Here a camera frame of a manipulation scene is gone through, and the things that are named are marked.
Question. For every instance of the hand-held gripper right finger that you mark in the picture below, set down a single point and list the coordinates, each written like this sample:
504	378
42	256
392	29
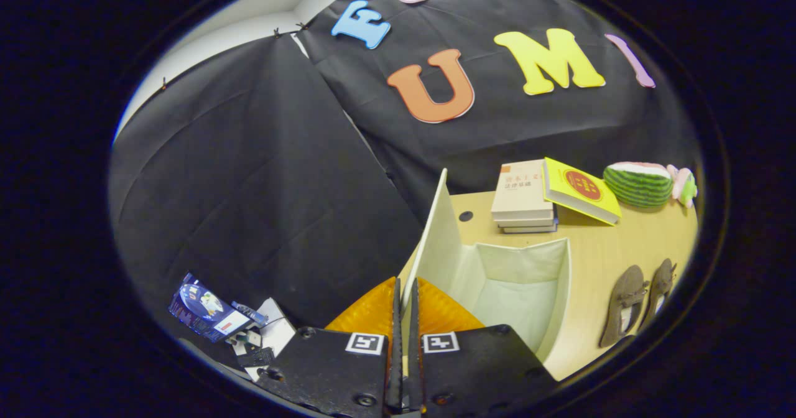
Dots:
415	374

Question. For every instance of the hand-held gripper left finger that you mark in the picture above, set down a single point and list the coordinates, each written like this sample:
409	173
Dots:
396	374

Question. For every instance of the pale green fabric storage box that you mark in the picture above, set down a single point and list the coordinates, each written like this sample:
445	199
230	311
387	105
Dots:
516	293

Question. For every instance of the brown fuzzy slipper shoe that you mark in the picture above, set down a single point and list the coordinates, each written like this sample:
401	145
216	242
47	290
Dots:
660	281
624	306

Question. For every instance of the dark cover book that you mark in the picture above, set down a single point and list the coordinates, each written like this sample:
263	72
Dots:
528	228

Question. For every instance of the blue printed carton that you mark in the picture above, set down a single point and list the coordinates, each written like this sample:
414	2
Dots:
199	306

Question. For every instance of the beige book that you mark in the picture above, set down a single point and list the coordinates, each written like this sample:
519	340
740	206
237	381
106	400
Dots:
521	188

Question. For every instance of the yellow book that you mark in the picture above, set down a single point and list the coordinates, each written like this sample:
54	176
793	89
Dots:
578	188

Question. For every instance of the watermelon slice plush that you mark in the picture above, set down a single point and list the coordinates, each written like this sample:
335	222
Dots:
637	186

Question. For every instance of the pink and green plush toy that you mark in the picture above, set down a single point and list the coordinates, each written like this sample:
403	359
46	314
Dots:
684	185

